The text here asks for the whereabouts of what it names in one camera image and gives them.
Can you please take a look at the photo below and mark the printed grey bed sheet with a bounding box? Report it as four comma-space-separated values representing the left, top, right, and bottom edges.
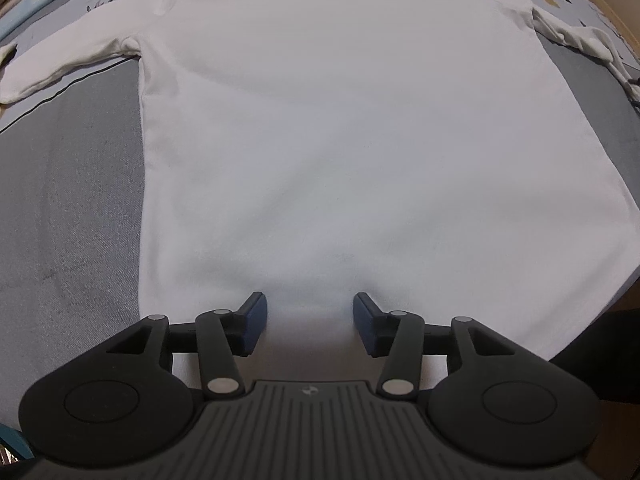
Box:
0, 0, 640, 433

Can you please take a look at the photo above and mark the white long-sleeved shirt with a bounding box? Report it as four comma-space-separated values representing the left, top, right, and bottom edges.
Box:
0, 0, 640, 386

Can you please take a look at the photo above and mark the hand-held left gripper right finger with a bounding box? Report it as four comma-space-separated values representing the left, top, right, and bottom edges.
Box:
353, 291, 522, 400

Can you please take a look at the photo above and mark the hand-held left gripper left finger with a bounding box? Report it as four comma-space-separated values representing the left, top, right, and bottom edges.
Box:
105, 291, 267, 398

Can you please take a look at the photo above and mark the teal object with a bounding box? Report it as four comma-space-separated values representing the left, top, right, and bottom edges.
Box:
0, 422, 37, 480

